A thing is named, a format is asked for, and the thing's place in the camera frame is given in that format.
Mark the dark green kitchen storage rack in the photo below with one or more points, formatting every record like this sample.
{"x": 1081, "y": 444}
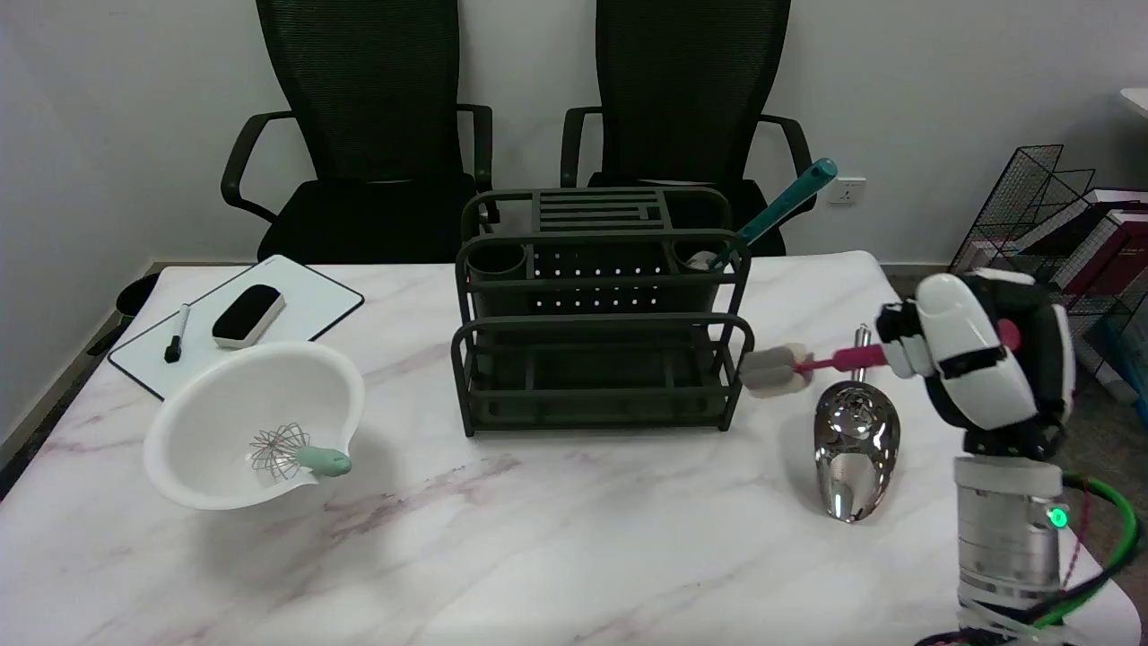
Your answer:
{"x": 592, "y": 305}

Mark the black mesh office chair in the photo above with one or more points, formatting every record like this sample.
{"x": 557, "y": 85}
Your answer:
{"x": 691, "y": 117}
{"x": 368, "y": 135}

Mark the stacked books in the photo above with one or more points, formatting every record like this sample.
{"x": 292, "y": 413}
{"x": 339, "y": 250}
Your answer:
{"x": 1099, "y": 238}

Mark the white wall socket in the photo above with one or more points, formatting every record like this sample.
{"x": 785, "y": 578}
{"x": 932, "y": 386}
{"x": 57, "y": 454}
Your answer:
{"x": 846, "y": 191}

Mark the white mixing bowl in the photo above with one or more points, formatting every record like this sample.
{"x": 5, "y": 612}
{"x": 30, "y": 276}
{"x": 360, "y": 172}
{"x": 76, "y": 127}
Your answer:
{"x": 256, "y": 422}

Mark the black whiteboard eraser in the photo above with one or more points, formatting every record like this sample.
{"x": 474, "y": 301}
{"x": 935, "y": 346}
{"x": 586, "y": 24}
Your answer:
{"x": 247, "y": 314}

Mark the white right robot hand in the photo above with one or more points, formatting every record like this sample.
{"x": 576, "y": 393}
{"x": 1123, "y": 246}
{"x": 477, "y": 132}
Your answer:
{"x": 970, "y": 359}

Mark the shiny metal scoop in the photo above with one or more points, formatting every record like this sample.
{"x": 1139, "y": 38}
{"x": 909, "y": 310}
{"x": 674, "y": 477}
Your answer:
{"x": 854, "y": 444}

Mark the small whiteboard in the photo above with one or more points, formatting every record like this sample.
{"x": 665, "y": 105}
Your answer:
{"x": 314, "y": 301}

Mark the black marker pen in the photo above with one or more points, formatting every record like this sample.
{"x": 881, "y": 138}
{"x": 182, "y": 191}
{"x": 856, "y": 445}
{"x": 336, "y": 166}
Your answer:
{"x": 177, "y": 334}

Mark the pink sponge bottle brush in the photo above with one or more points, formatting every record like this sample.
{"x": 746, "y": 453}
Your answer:
{"x": 778, "y": 367}

